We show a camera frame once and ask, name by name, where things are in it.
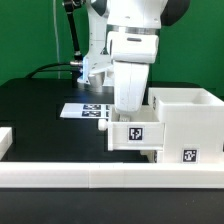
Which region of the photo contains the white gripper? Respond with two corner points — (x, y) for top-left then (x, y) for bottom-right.
(88, 61), (149, 121)

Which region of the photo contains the white drawer cabinet box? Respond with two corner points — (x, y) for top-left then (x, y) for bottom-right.
(148, 87), (224, 164)

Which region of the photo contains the white drawer with knob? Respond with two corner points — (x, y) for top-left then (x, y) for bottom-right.
(140, 150), (157, 163)

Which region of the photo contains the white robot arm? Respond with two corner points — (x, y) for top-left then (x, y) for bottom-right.
(78, 0), (191, 121)

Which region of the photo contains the white marker sheet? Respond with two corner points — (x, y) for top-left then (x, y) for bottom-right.
(60, 103), (110, 119)

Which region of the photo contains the white left fence block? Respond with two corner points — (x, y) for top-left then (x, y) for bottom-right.
(0, 127), (13, 160)

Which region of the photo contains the black cable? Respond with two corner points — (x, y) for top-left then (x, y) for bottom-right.
(25, 62), (81, 79)

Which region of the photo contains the white hanging cable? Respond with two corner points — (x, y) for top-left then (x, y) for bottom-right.
(52, 0), (62, 80)

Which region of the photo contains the white front fence rail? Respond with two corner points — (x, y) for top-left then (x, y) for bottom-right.
(0, 162), (224, 188)

